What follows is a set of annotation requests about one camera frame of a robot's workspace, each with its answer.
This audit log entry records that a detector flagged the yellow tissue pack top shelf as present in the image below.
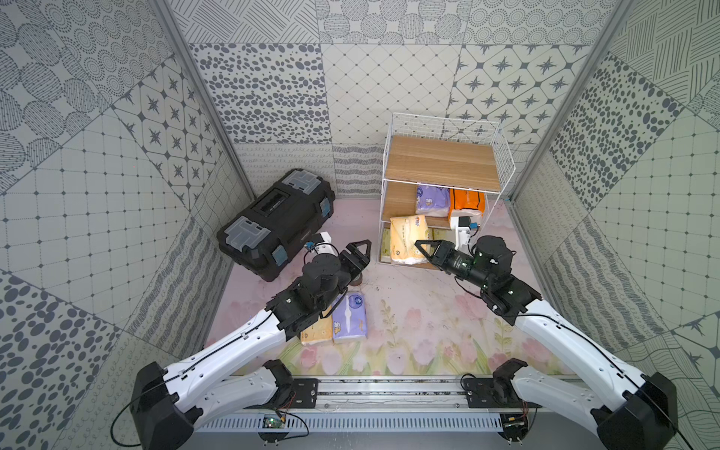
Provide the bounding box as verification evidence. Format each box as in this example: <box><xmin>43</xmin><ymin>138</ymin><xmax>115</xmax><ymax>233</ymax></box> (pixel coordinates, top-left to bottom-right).
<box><xmin>300</xmin><ymin>317</ymin><xmax>333</xmax><ymax>346</ymax></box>

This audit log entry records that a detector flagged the green tissue pack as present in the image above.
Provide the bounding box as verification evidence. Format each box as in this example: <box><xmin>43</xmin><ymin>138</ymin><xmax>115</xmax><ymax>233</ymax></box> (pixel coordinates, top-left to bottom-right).
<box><xmin>453</xmin><ymin>227</ymin><xmax>471</xmax><ymax>252</ymax></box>
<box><xmin>380</xmin><ymin>228</ymin><xmax>392</xmax><ymax>264</ymax></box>

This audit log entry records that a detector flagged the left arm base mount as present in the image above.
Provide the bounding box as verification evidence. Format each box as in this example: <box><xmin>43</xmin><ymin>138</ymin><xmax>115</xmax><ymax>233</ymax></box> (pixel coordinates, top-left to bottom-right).
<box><xmin>262</xmin><ymin>360</ymin><xmax>320</xmax><ymax>410</ymax></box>

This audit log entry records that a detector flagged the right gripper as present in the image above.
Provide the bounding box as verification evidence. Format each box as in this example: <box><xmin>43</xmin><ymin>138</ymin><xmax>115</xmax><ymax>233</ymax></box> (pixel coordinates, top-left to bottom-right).
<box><xmin>415</xmin><ymin>240</ymin><xmax>492</xmax><ymax>292</ymax></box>

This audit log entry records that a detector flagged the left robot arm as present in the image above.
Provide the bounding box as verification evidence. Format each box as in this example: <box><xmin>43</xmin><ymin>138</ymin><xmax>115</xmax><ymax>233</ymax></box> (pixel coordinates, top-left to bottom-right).
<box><xmin>124</xmin><ymin>234</ymin><xmax>371</xmax><ymax>449</ymax></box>

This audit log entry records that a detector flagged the purple tissue pack shelf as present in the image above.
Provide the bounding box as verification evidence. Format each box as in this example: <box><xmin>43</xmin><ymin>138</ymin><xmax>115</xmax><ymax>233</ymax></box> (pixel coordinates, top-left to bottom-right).
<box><xmin>332</xmin><ymin>292</ymin><xmax>369</xmax><ymax>343</ymax></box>
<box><xmin>415</xmin><ymin>185</ymin><xmax>451</xmax><ymax>218</ymax></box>

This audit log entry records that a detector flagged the green tissue pack left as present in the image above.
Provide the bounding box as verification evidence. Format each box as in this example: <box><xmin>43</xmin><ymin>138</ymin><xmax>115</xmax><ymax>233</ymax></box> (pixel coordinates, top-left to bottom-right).
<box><xmin>380</xmin><ymin>228</ymin><xmax>392</xmax><ymax>264</ymax></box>

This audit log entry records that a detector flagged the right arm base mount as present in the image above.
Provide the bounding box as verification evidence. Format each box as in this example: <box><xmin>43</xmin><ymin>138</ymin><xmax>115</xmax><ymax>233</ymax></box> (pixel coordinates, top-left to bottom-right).
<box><xmin>459</xmin><ymin>358</ymin><xmax>539</xmax><ymax>409</ymax></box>

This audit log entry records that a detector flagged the white wire wooden shelf rack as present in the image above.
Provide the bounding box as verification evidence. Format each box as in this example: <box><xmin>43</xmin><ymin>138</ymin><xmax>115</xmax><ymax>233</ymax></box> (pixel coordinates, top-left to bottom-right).
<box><xmin>376</xmin><ymin>112</ymin><xmax>517</xmax><ymax>264</ymax></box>

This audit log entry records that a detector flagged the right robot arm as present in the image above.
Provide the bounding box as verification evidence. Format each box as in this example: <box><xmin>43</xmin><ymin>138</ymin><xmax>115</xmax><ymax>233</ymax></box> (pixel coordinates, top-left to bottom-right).
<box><xmin>415</xmin><ymin>235</ymin><xmax>680</xmax><ymax>449</ymax></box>

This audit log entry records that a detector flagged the yellow tissue pack shelf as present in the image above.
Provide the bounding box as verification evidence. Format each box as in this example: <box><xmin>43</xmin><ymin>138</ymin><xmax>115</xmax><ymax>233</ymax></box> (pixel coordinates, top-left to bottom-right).
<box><xmin>390</xmin><ymin>215</ymin><xmax>431</xmax><ymax>266</ymax></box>
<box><xmin>300</xmin><ymin>317</ymin><xmax>333</xmax><ymax>346</ymax></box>

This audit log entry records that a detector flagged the purple tissue pack top shelf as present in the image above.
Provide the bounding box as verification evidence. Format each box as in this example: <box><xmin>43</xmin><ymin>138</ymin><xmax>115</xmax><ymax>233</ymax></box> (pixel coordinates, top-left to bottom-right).
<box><xmin>332</xmin><ymin>292</ymin><xmax>369</xmax><ymax>343</ymax></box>

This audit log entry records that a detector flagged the black plastic toolbox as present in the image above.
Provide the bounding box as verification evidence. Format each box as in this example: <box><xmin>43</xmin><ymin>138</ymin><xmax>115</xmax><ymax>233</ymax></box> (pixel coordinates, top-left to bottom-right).
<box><xmin>217</xmin><ymin>169</ymin><xmax>336</xmax><ymax>282</ymax></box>

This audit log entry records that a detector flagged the green tissue pack right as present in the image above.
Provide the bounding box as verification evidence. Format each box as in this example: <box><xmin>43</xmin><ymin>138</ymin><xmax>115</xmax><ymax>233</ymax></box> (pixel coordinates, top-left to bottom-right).
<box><xmin>453</xmin><ymin>227</ymin><xmax>471</xmax><ymax>252</ymax></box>

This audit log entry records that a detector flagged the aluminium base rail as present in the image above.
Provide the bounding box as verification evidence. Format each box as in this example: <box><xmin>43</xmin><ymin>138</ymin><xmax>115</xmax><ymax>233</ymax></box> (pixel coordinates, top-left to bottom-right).
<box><xmin>159</xmin><ymin>373</ymin><xmax>597</xmax><ymax>417</ymax></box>

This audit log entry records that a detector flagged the orange tissue pack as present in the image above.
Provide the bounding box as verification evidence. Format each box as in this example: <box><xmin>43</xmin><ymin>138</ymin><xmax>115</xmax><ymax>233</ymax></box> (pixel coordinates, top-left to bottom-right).
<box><xmin>448</xmin><ymin>189</ymin><xmax>487</xmax><ymax>229</ymax></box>

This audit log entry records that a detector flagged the green circuit board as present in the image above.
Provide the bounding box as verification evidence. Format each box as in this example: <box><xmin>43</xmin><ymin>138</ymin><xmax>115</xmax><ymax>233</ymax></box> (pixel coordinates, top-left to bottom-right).
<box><xmin>262</xmin><ymin>414</ymin><xmax>285</xmax><ymax>429</ymax></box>

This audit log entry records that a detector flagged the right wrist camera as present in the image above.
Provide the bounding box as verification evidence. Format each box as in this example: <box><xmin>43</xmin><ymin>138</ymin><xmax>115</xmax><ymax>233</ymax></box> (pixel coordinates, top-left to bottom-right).
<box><xmin>456</xmin><ymin>216</ymin><xmax>479</xmax><ymax>246</ymax></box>

